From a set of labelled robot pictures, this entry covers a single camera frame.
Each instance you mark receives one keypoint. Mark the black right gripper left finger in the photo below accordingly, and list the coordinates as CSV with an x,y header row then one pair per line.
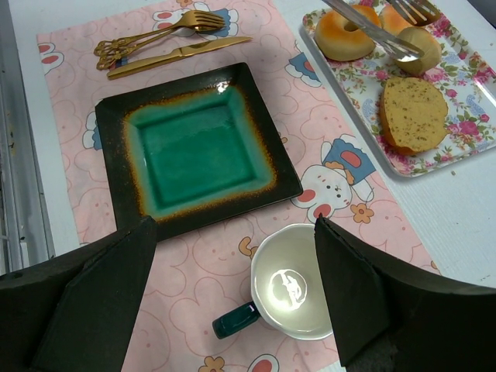
x,y
77,311

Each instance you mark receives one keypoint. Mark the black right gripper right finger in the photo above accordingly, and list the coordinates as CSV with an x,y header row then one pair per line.
x,y
388,315

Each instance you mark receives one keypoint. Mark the speckled bread slice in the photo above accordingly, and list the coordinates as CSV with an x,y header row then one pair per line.
x,y
412,114

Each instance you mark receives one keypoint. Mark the small pale muffin bread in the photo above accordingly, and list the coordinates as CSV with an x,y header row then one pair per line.
x,y
426,42

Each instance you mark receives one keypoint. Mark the silver metal tongs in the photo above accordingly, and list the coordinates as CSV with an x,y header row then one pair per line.
x,y
418,13

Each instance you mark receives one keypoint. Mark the green white mug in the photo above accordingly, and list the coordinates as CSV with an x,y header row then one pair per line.
x,y
286,288

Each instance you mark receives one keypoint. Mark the black green square plate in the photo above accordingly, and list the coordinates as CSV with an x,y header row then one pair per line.
x,y
193,151

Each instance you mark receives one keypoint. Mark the floral rectangular tray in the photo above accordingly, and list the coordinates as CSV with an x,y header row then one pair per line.
x,y
465,79

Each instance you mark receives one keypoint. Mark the gold knife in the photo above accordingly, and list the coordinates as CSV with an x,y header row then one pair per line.
x,y
176,55

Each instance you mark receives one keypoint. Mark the pink bunny placemat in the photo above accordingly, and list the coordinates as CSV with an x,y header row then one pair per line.
x,y
202,274

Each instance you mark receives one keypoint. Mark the round orange bun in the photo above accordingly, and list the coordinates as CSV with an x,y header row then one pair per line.
x,y
391,21

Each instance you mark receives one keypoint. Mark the gold fork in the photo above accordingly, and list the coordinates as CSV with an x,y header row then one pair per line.
x,y
198,21

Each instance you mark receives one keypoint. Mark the aluminium table frame rail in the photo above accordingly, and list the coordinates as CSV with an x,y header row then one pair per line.
x,y
25,230

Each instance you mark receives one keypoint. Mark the ring donut bread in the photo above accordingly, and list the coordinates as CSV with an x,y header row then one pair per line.
x,y
340,40

